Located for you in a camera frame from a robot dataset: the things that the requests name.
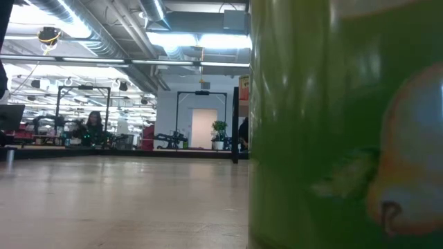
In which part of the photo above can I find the black gantry frame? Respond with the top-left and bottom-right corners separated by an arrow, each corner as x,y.
53,85 -> 111,136
175,90 -> 228,150

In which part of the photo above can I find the fluorescent ceiling light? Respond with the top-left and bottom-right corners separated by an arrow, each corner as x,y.
145,30 -> 253,50

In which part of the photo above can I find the black ceiling cord reel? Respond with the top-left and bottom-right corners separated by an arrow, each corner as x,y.
37,26 -> 62,46

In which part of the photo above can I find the green pears can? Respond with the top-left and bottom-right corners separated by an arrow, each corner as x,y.
247,0 -> 443,249

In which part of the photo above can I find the grey bin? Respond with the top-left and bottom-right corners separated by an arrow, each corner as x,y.
116,133 -> 135,151

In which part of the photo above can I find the silver ventilation duct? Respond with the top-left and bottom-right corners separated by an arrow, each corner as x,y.
138,0 -> 172,30
29,0 -> 163,96

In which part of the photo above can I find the red cabinet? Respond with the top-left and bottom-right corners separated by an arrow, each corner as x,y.
140,124 -> 156,151

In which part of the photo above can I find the black aluminium rig frame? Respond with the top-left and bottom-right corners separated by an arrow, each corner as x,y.
0,147 -> 250,162

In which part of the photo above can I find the long ceiling light bar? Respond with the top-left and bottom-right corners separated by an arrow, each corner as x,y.
0,53 -> 250,68

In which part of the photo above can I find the white door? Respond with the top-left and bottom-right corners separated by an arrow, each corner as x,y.
191,108 -> 219,150

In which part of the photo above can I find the person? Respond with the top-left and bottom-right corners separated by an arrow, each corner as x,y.
82,110 -> 105,146
237,116 -> 250,153

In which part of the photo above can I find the green potted plant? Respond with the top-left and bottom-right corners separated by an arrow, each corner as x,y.
211,120 -> 228,151

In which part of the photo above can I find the black monitor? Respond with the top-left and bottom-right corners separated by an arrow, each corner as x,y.
0,104 -> 26,146

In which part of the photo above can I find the grey ceiling box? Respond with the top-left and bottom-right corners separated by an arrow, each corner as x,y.
223,9 -> 247,31

